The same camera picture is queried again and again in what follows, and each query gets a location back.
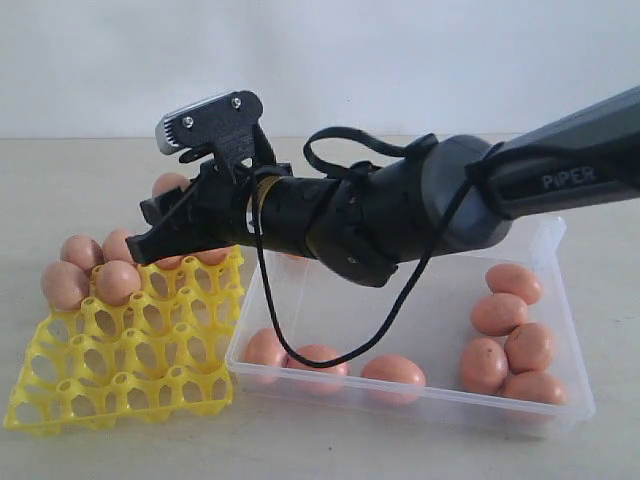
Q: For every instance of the yellow plastic egg tray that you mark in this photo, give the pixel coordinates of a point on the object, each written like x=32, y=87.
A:
x=161, y=352

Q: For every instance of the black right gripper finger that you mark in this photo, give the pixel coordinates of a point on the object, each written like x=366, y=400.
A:
x=173, y=207
x=171, y=236

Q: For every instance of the clear plastic bin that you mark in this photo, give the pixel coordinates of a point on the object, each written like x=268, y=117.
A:
x=314, y=306

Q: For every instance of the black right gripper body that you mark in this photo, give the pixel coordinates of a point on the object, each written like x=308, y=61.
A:
x=216, y=210

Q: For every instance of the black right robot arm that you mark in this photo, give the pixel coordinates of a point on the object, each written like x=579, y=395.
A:
x=436, y=197

